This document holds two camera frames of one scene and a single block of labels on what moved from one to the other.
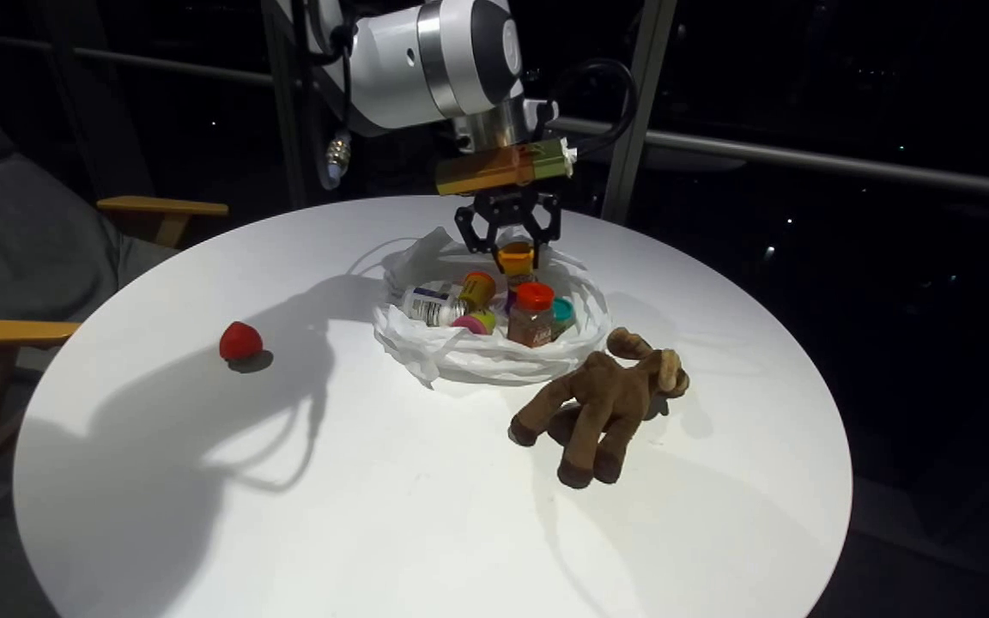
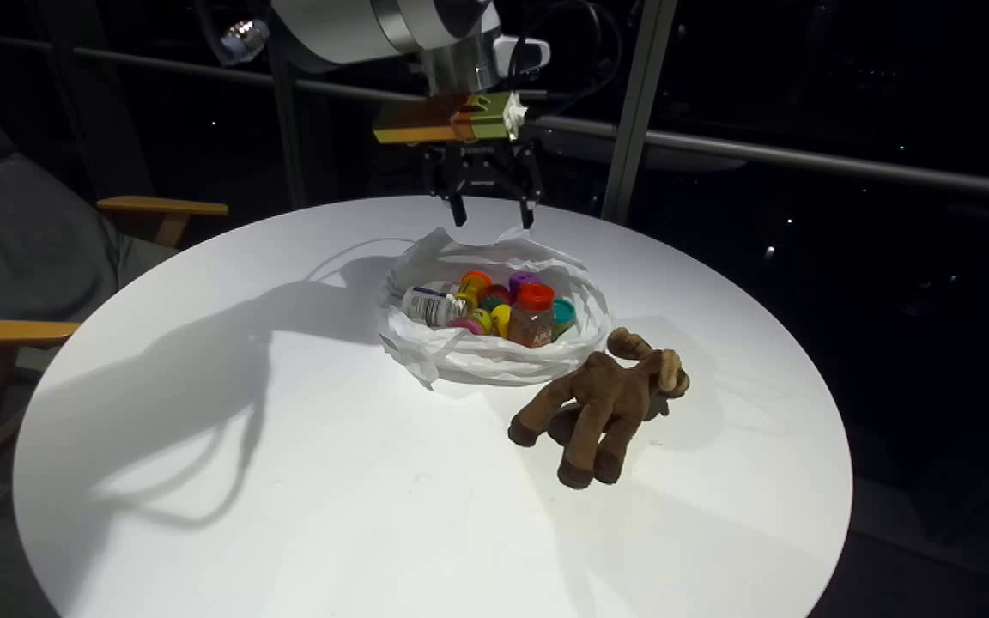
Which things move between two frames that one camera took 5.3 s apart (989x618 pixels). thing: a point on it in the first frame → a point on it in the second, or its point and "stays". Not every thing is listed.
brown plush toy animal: (600, 408) stays
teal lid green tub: (562, 313) stays
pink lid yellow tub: (478, 320) stays
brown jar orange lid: (530, 313) stays
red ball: (243, 340) → (475, 280)
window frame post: (653, 31) stays
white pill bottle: (428, 306) stays
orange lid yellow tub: (478, 291) → (502, 320)
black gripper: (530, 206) → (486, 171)
